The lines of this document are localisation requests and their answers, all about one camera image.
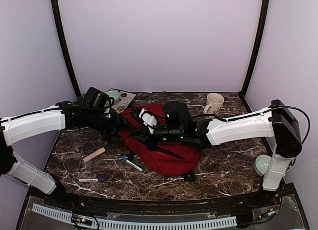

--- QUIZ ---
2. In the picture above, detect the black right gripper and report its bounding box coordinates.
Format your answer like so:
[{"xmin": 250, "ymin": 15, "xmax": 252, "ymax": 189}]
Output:
[{"xmin": 129, "ymin": 123, "xmax": 185, "ymax": 151}]

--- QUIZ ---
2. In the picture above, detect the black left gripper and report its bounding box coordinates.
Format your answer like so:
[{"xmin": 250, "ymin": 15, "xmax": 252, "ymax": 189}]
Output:
[{"xmin": 85, "ymin": 110, "xmax": 135, "ymax": 145}]

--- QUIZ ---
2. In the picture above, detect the red backpack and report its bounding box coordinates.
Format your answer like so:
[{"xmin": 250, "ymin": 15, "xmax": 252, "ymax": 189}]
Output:
[{"xmin": 118, "ymin": 103, "xmax": 203, "ymax": 182}]

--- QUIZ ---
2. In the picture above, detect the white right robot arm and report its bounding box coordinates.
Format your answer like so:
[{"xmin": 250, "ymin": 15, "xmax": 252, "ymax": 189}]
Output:
[{"xmin": 130, "ymin": 99, "xmax": 305, "ymax": 207}]

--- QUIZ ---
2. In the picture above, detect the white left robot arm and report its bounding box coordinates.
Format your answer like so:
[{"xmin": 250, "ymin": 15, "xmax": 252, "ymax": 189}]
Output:
[{"xmin": 0, "ymin": 101, "xmax": 124, "ymax": 208}]

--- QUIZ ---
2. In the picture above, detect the pale green ceramic bowl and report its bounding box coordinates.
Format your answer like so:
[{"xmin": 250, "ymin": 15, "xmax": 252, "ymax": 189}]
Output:
[{"xmin": 106, "ymin": 90, "xmax": 120, "ymax": 105}]

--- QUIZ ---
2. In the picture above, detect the pink yellow highlighter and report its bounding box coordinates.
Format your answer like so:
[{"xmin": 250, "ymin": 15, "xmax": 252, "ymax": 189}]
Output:
[{"xmin": 83, "ymin": 148, "xmax": 105, "ymax": 163}]

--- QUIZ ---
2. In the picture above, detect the floral patterned square plate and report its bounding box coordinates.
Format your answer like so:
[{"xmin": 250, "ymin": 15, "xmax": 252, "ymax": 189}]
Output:
[{"xmin": 110, "ymin": 89, "xmax": 136, "ymax": 113}]

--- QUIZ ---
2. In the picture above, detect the white pen purple cap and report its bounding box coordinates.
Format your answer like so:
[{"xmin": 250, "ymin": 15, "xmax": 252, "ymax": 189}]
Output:
[{"xmin": 79, "ymin": 178, "xmax": 106, "ymax": 182}]

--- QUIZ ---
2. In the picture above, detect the white mug with red pattern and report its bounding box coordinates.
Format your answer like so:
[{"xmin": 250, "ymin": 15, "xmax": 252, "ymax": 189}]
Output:
[{"xmin": 203, "ymin": 93, "xmax": 225, "ymax": 114}]

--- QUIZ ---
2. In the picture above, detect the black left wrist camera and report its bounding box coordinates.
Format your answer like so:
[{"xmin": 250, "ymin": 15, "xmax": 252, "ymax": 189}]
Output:
[{"xmin": 84, "ymin": 87, "xmax": 112, "ymax": 108}]

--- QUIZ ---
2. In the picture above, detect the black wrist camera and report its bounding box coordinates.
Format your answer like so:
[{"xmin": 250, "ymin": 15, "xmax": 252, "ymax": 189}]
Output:
[
  {"xmin": 162, "ymin": 101, "xmax": 193, "ymax": 128},
  {"xmin": 84, "ymin": 87, "xmax": 112, "ymax": 108}
]

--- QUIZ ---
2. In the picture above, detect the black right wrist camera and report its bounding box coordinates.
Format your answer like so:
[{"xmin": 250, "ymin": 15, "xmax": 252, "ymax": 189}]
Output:
[{"xmin": 162, "ymin": 101, "xmax": 193, "ymax": 128}]

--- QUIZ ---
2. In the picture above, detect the black enclosure frame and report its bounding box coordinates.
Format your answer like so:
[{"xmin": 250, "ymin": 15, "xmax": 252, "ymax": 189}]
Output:
[{"xmin": 24, "ymin": 0, "xmax": 299, "ymax": 216}]

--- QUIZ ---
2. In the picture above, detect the white slotted cable duct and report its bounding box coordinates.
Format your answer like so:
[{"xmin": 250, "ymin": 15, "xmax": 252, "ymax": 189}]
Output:
[{"xmin": 31, "ymin": 204, "xmax": 238, "ymax": 230}]

